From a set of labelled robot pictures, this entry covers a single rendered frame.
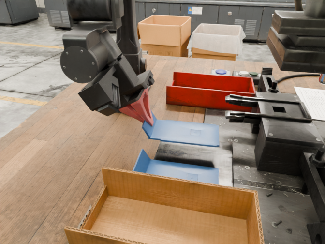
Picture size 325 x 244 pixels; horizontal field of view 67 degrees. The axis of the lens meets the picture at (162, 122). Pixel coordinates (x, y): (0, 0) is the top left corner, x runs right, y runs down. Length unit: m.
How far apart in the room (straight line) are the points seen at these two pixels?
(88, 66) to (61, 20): 5.91
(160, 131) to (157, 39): 2.36
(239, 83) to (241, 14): 4.22
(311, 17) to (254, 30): 4.56
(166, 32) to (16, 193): 2.44
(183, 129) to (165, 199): 0.16
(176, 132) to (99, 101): 0.19
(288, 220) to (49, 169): 0.46
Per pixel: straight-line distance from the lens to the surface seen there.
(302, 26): 0.49
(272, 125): 0.54
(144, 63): 0.71
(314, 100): 0.90
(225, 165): 0.51
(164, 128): 0.52
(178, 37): 2.77
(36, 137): 0.68
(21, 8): 7.45
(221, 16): 5.04
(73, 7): 0.45
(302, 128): 0.56
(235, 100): 0.62
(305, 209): 0.51
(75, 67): 0.40
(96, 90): 0.39
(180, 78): 0.83
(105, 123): 0.68
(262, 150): 0.52
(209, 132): 0.52
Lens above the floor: 1.26
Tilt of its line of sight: 32 degrees down
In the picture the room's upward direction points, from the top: straight up
